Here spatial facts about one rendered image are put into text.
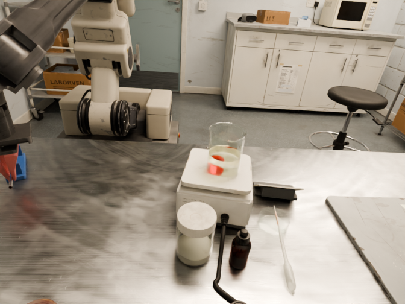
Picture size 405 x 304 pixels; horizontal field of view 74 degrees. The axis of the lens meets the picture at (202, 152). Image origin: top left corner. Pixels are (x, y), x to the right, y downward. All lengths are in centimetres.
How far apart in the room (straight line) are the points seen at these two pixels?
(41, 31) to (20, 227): 32
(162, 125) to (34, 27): 108
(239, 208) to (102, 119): 92
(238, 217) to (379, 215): 29
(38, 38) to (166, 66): 300
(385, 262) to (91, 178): 56
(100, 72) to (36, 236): 92
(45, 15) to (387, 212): 71
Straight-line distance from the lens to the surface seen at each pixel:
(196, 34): 341
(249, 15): 293
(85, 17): 133
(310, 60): 311
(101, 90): 131
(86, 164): 68
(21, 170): 67
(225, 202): 46
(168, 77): 350
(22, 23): 52
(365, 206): 65
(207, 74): 350
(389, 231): 61
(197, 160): 50
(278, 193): 58
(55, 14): 53
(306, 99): 324
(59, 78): 276
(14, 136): 57
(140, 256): 46
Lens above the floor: 111
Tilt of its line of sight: 30 degrees down
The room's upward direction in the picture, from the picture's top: 5 degrees clockwise
